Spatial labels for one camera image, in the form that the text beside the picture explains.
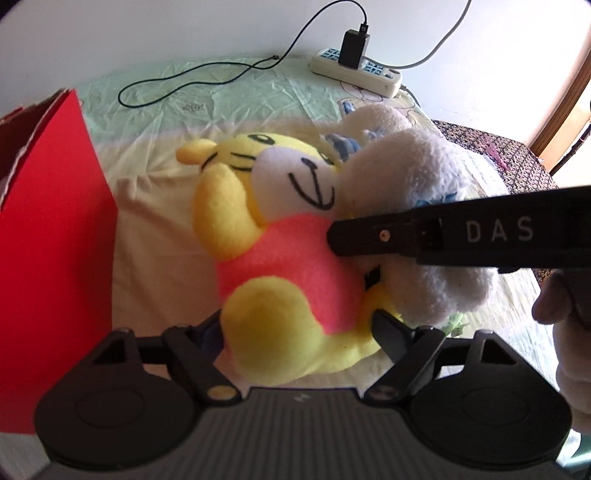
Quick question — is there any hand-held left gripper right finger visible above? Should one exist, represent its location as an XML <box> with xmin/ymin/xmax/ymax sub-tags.
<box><xmin>365</xmin><ymin>310</ymin><xmax>509</xmax><ymax>401</ymax></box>

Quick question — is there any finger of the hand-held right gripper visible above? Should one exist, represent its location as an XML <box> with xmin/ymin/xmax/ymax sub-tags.
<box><xmin>327</xmin><ymin>208</ymin><xmax>444</xmax><ymax>259</ymax></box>

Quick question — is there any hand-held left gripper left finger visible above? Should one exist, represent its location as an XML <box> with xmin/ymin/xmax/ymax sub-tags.
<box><xmin>95</xmin><ymin>311</ymin><xmax>241</xmax><ymax>401</ymax></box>

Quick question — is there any large white plush rabbit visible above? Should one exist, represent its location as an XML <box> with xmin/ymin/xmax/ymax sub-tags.
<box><xmin>323</xmin><ymin>127</ymin><xmax>495</xmax><ymax>330</ymax></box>

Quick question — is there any yellow and pink plush toy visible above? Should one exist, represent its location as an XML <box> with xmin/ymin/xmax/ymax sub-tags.
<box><xmin>175</xmin><ymin>131</ymin><xmax>407</xmax><ymax>386</ymax></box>

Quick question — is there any red cardboard box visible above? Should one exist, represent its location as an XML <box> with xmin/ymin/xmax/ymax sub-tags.
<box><xmin>0</xmin><ymin>89</ymin><xmax>120</xmax><ymax>435</ymax></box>

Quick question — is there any person's right hand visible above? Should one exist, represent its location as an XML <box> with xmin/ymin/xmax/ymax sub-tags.
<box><xmin>531</xmin><ymin>272</ymin><xmax>591</xmax><ymax>435</ymax></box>

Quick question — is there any dark patterned cloth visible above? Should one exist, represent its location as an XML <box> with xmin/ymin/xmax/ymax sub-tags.
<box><xmin>431</xmin><ymin>119</ymin><xmax>561</xmax><ymax>287</ymax></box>

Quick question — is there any small pink item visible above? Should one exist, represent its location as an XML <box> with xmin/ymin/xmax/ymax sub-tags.
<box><xmin>480</xmin><ymin>138</ymin><xmax>509</xmax><ymax>171</ymax></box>

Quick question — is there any small white plush rabbit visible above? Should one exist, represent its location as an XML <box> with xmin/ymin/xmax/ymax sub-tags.
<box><xmin>339</xmin><ymin>104</ymin><xmax>414</xmax><ymax>144</ymax></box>

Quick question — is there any white power strip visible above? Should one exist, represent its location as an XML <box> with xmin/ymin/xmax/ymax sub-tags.
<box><xmin>308</xmin><ymin>47</ymin><xmax>403</xmax><ymax>99</ymax></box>

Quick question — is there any black charger plug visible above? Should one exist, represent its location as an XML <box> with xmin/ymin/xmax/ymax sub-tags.
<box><xmin>339</xmin><ymin>23</ymin><xmax>371</xmax><ymax>70</ymax></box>

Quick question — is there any pale yellow-green printed sheet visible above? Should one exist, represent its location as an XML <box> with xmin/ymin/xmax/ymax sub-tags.
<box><xmin>76</xmin><ymin>55</ymin><xmax>561</xmax><ymax>384</ymax></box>

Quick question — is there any wooden door frame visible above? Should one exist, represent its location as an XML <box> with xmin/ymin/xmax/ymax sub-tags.
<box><xmin>529</xmin><ymin>0</ymin><xmax>591</xmax><ymax>174</ymax></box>

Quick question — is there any white power cable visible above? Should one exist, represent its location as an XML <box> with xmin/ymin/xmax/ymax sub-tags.
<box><xmin>385</xmin><ymin>0</ymin><xmax>474</xmax><ymax>70</ymax></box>

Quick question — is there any black charger cable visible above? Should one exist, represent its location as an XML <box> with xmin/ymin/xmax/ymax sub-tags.
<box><xmin>117</xmin><ymin>0</ymin><xmax>370</xmax><ymax>109</ymax></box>

